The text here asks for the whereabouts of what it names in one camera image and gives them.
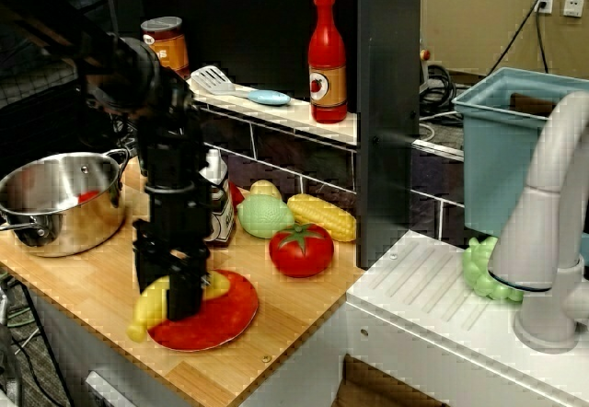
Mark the yellow toy banana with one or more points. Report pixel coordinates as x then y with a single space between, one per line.
149 308

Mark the red ketchup bottle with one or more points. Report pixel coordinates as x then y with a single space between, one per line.
327 57

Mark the red toy tomato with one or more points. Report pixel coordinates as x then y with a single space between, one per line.
301 252

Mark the green toy lime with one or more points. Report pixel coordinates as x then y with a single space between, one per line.
262 216

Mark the white wall data outlet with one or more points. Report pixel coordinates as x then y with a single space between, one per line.
574 1

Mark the teal plastic bin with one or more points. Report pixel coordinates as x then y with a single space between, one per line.
497 167

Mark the white tiled backsplash shelf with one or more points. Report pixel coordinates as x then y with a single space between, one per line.
276 112

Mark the red toy pepper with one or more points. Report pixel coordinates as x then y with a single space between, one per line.
235 195

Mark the red round plate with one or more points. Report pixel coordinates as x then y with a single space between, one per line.
221 322

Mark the green toy grapes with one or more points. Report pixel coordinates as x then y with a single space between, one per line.
476 269

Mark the white toy sink cabinet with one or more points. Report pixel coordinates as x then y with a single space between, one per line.
414 324

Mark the grey box red button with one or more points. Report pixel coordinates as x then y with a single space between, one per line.
423 64

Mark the grey toy faucet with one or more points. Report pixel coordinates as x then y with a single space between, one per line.
524 241

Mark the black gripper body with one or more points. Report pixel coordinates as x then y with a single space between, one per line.
179 227

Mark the yellow toy lemon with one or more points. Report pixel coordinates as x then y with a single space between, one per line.
266 189

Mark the silver steel pot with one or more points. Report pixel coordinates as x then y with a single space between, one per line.
50 213

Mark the dark grey vertical post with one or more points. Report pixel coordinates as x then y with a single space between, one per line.
386 103

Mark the brown item in bin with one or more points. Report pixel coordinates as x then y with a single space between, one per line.
534 102

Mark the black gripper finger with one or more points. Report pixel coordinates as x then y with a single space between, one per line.
152 269
184 296

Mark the yellow toy corn cob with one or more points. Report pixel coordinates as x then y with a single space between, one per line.
324 216

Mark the orange beans can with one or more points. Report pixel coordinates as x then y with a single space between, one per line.
171 38

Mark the black WidowX robot arm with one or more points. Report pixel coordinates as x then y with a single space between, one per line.
170 149

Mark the brown white toy carton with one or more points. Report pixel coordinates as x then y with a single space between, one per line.
224 216

